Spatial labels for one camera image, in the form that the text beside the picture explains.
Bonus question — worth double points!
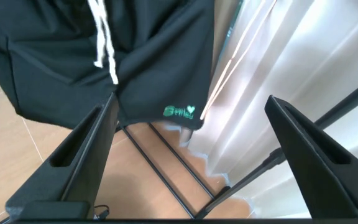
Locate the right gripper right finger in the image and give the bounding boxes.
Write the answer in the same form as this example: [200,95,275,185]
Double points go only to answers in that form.
[264,95,358,219]

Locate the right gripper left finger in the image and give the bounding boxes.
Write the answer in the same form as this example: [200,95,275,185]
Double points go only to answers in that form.
[5,92,119,219]

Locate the black drawstring shorts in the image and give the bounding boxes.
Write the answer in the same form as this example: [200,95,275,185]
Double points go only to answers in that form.
[0,0,216,131]

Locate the black clothes rack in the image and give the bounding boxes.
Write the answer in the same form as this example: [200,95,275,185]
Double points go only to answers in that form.
[116,73,358,220]

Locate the pink clothes hanger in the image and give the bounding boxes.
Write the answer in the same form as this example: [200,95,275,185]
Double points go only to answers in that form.
[200,0,278,121]

